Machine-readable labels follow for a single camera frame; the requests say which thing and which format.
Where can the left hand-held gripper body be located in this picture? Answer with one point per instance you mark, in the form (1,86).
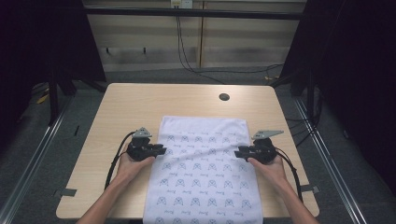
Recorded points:
(138,149)

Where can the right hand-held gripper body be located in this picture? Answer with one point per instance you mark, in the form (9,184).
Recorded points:
(263,151)

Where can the white printed towel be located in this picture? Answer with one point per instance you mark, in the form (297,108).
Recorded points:
(202,174)

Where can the person's left hand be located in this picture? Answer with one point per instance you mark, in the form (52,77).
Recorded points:
(132,169)

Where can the person's right hand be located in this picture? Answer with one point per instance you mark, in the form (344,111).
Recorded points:
(271,171)

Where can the grey tape strip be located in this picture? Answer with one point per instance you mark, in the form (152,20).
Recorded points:
(66,192)
(310,188)

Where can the black metal stand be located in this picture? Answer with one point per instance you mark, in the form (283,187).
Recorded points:
(53,99)

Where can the yellow object on floor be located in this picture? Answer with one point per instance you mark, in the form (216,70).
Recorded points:
(42,99)

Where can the black curtain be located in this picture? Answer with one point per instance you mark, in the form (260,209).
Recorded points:
(355,77)
(40,40)

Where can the black metal crossbar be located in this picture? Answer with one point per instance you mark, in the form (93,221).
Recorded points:
(193,13)

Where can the aluminium floor rail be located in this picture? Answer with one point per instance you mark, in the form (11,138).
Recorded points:
(34,155)
(330,161)

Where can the white wall outlet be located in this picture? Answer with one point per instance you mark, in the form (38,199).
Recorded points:
(181,3)

